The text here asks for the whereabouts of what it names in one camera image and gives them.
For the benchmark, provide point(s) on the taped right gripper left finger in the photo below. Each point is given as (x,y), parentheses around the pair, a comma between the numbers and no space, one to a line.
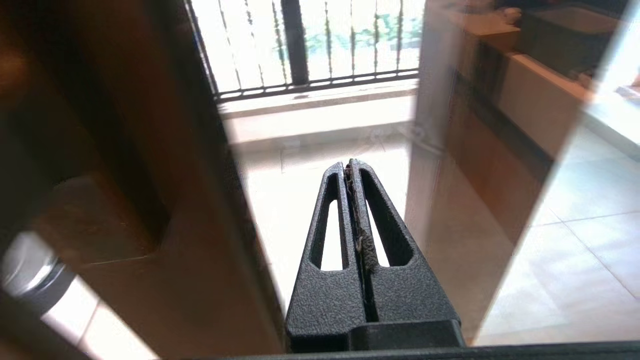
(325,300)

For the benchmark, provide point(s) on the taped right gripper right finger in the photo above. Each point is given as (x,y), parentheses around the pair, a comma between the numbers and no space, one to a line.
(410,295)

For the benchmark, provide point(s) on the dark brown sliding glass door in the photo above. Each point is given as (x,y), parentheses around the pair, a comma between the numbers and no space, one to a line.
(200,250)

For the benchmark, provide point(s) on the dark brown fixed glass door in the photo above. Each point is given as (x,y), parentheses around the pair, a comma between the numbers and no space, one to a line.
(450,225)

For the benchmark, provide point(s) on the grey stone window sill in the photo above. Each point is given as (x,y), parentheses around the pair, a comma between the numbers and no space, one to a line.
(320,102)

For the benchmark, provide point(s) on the long black balcony railing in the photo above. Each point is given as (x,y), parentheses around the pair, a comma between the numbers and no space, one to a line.
(310,82)

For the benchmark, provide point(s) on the dark window frame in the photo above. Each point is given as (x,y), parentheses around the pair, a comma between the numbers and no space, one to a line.
(295,40)

